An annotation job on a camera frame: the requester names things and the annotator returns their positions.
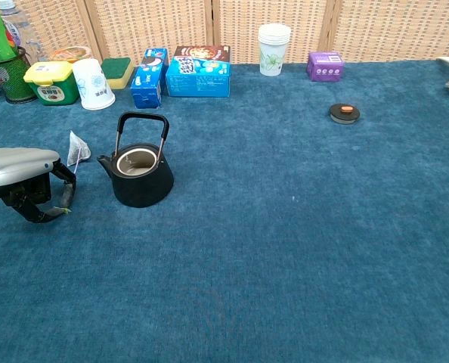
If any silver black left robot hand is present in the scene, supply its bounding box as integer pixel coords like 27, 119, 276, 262
0, 147, 77, 224

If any tea bag with green tag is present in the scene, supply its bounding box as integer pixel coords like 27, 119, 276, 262
53, 130, 92, 216

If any black cast iron teapot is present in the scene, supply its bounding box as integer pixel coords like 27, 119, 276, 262
96, 111, 175, 209

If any black teapot lid, orange knob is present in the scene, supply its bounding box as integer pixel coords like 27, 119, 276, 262
329, 103, 361, 126

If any black mesh pen holder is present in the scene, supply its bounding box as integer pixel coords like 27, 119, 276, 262
0, 45, 38, 105

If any green jar with yellow lid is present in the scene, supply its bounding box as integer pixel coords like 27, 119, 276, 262
23, 60, 80, 107

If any upturned white paper cup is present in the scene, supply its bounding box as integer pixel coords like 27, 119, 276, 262
72, 57, 116, 111

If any orange jelly cup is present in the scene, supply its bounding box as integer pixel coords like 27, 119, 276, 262
49, 45, 93, 64

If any clear plastic water bottle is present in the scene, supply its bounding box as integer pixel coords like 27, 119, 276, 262
0, 0, 44, 64

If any green yellow sponge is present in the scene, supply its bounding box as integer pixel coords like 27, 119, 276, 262
100, 56, 135, 91

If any blue Oreo cookie box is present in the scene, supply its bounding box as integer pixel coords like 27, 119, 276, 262
130, 47, 170, 110

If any blue brown cookie box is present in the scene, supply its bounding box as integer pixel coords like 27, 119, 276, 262
165, 45, 232, 98

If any blue table cloth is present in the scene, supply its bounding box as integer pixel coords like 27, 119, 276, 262
0, 59, 449, 363

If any stack of white paper cups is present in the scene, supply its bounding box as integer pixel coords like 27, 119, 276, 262
257, 23, 292, 77

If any small purple box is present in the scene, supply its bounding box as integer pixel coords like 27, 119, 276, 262
305, 51, 345, 83

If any woven bamboo folding screen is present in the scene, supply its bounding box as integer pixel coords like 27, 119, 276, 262
0, 0, 449, 66

